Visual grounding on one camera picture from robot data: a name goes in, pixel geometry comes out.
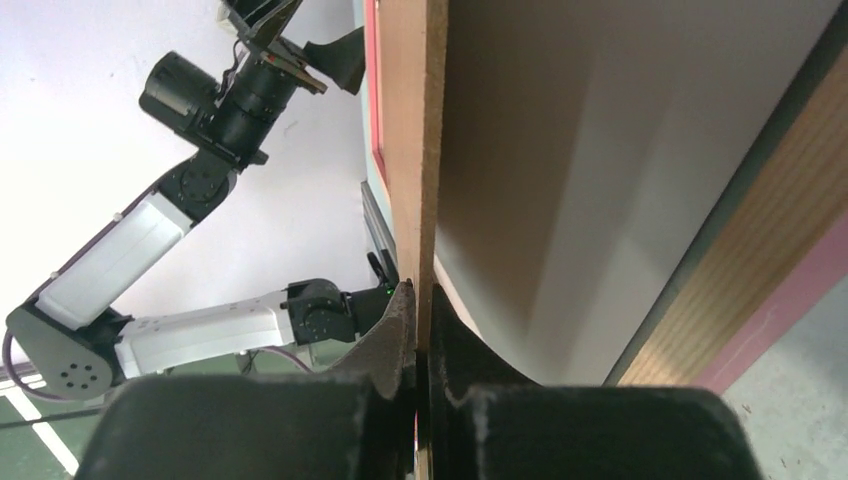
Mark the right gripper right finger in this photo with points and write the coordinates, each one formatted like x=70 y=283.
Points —
x=490 y=421

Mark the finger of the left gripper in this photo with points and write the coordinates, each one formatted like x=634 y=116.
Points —
x=343 y=60

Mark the brown backing board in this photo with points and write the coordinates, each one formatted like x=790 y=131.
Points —
x=411 y=132

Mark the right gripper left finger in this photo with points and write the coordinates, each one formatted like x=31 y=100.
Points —
x=354 y=420

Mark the orange wooden picture frame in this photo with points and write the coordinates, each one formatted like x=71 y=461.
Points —
x=781 y=220

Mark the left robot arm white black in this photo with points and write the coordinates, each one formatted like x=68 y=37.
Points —
x=66 y=342

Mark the landscape photo print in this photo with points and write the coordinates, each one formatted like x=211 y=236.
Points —
x=699 y=80

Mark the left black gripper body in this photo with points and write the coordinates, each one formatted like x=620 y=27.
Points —
x=274 y=67

